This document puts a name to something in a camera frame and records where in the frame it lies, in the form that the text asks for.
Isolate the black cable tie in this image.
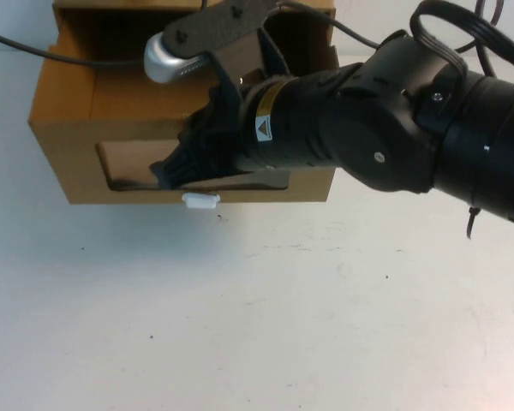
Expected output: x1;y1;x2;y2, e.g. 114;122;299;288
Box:
463;205;481;241

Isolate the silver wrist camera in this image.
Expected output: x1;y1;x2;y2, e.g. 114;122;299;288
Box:
142;32;212;85

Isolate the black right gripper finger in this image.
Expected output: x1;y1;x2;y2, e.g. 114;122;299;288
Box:
148;143;242;192

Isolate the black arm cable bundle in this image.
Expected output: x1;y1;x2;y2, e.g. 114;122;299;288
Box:
466;0;514;102

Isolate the thin black camera cable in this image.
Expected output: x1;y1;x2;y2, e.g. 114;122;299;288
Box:
0;27;149;69

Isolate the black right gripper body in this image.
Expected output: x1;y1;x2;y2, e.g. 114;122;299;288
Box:
176;76;254;172

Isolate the black flat ribbon cable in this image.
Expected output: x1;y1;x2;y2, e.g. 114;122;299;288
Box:
409;0;470;74

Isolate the white plastic drawer handle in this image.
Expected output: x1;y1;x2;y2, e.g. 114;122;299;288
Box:
182;192;221;211

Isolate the cardboard drawer with window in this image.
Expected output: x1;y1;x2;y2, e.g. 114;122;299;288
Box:
27;41;340;207

